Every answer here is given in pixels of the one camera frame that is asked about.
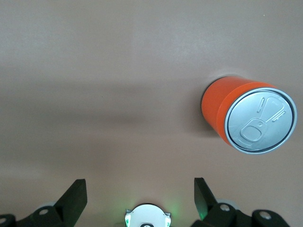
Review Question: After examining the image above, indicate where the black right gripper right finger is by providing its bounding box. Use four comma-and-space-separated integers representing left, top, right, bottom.
191, 177, 238, 227

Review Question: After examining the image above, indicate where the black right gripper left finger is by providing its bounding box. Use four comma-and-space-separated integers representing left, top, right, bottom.
16, 179, 89, 227

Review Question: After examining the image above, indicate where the orange can with silver lid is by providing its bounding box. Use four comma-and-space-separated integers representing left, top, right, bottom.
201, 76, 298, 156

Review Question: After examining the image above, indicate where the brown table mat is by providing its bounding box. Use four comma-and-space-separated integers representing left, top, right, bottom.
0, 0, 303, 227

